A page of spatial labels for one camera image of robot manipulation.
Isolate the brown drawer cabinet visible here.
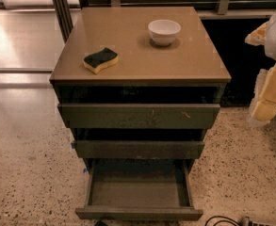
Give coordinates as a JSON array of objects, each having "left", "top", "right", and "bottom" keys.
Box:
[{"left": 49, "top": 6, "right": 233, "bottom": 174}]

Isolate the yellow green sponge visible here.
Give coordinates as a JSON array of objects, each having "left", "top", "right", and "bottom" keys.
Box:
[{"left": 84, "top": 47, "right": 119, "bottom": 74}]

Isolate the drawer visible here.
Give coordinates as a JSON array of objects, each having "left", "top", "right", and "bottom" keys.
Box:
[
  {"left": 57, "top": 104, "right": 220, "bottom": 129},
  {"left": 72, "top": 140, "right": 204, "bottom": 159},
  {"left": 75, "top": 159, "right": 203, "bottom": 221}
]

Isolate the black floor cable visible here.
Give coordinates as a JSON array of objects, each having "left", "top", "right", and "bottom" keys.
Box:
[{"left": 204, "top": 215, "right": 241, "bottom": 226}]

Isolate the white ceramic bowl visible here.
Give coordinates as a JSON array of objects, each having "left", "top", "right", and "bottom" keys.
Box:
[{"left": 148, "top": 20, "right": 181, "bottom": 46}]

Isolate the grey power strip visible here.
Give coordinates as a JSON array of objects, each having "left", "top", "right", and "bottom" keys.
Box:
[{"left": 240, "top": 217, "right": 276, "bottom": 226}]

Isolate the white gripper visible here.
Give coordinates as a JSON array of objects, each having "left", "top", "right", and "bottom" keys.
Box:
[{"left": 245, "top": 12, "right": 276, "bottom": 127}]

